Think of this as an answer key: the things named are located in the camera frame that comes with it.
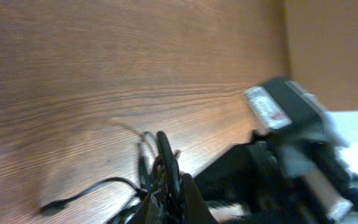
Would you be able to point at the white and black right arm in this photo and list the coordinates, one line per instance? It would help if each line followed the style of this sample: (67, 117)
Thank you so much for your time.
(281, 184)

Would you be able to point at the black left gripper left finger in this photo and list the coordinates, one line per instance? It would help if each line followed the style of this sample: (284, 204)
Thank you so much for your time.
(156, 207)

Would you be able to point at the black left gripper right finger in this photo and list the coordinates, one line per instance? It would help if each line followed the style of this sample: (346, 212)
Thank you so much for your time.
(196, 211)

